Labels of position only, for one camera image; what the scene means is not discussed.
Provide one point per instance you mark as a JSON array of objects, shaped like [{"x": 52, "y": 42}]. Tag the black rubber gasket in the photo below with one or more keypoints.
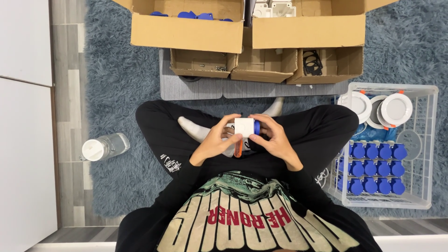
[
  {"x": 305, "y": 56},
  {"x": 320, "y": 66}
]

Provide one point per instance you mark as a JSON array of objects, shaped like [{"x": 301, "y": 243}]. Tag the white plastic housing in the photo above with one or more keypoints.
[
  {"x": 284, "y": 9},
  {"x": 261, "y": 10}
]

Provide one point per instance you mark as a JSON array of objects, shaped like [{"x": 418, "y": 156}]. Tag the grey round disc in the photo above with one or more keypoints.
[{"x": 410, "y": 144}]

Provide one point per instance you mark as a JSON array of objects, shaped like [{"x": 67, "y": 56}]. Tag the black trousers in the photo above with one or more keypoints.
[{"x": 161, "y": 129}]

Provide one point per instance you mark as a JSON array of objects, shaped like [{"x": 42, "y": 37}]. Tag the small cardboard box with screws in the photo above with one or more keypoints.
[{"x": 201, "y": 68}]

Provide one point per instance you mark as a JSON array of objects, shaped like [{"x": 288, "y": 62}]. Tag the black round object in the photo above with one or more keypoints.
[{"x": 190, "y": 78}]

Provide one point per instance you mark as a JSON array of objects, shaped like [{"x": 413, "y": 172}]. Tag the person's right hand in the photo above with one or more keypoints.
[{"x": 276, "y": 143}]

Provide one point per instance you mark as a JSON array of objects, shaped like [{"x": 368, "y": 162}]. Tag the white socket box blue cap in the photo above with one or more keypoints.
[{"x": 244, "y": 127}]

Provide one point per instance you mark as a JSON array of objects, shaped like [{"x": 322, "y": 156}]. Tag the large cardboard box blue parts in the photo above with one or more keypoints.
[{"x": 185, "y": 33}]

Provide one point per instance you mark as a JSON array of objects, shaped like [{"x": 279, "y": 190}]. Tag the clear water bottle white cap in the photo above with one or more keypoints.
[{"x": 105, "y": 147}]

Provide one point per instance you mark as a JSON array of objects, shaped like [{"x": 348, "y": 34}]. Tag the white cabinet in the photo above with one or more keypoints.
[{"x": 24, "y": 122}]

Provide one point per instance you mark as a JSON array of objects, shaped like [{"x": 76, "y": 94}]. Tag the large cardboard box white parts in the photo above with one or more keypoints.
[{"x": 308, "y": 33}]

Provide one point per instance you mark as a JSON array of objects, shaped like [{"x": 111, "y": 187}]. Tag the white sock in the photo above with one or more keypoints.
[
  {"x": 196, "y": 130},
  {"x": 275, "y": 107}
]

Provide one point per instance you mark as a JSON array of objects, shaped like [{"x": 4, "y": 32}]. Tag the black printed shirt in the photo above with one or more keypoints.
[{"x": 245, "y": 217}]

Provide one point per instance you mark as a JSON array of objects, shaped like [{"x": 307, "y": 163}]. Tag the person's left hand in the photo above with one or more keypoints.
[{"x": 211, "y": 141}]

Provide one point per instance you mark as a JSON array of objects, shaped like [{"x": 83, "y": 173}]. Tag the small cardboard box with gaskets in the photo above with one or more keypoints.
[{"x": 332, "y": 66}]

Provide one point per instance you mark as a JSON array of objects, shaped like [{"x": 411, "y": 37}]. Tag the blue plastic bag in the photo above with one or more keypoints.
[{"x": 371, "y": 133}]

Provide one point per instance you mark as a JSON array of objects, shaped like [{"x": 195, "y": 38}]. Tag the white round downlight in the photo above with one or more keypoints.
[
  {"x": 396, "y": 109},
  {"x": 357, "y": 104},
  {"x": 373, "y": 115}
]

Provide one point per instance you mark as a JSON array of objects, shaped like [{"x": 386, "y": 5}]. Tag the rows of assembled blue sockets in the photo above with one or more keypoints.
[{"x": 371, "y": 168}]

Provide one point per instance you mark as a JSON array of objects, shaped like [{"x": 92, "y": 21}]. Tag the metal screws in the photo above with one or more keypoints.
[{"x": 221, "y": 68}]

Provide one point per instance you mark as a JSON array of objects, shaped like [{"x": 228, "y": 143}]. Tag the blue-grey shaggy rug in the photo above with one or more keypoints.
[{"x": 119, "y": 105}]

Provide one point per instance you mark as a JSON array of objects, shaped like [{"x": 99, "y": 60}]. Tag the small empty cardboard box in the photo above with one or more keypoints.
[{"x": 264, "y": 66}]

